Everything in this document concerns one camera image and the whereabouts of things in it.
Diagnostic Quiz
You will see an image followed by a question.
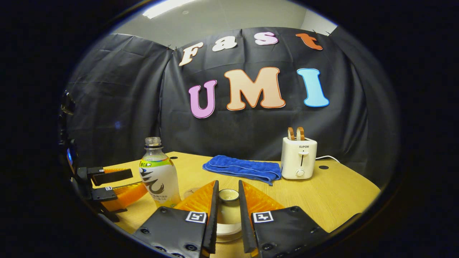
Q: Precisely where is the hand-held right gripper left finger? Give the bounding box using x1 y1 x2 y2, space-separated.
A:
133 180 220 258

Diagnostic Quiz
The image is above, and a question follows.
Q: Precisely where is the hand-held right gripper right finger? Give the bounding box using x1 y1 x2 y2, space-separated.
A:
238 180 330 258

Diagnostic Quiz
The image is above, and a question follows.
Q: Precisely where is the white teacup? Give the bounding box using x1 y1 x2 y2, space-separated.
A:
216 222 242 236

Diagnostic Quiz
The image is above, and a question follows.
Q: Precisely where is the white teacup lid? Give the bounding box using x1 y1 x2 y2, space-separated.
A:
217 189 242 225

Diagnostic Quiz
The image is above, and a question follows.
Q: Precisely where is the clear water bottle white label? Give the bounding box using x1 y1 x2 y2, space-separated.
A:
139 137 181 208

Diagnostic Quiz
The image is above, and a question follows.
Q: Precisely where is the blue folded towel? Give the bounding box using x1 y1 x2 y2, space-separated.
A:
203 155 282 186

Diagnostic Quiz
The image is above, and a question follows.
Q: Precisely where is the black backdrop cloth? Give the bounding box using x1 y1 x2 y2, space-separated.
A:
66 26 400 187

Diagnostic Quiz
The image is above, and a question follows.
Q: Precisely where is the cream toaster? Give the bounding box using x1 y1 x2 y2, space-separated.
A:
281 137 318 180

